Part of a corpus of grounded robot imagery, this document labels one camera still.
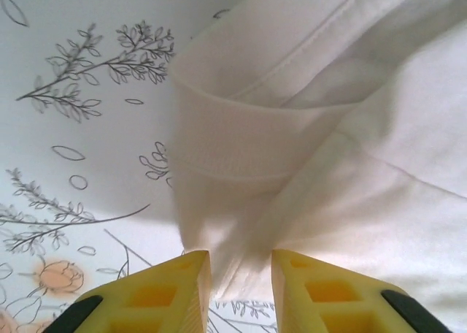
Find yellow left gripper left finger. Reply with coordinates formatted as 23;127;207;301
43;250;213;333

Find cream white trousers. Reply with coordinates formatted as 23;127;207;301
166;0;467;333

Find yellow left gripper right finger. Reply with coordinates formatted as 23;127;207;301
271;248;448;333

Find floral patterned table cover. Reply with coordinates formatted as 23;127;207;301
0;0;280;333

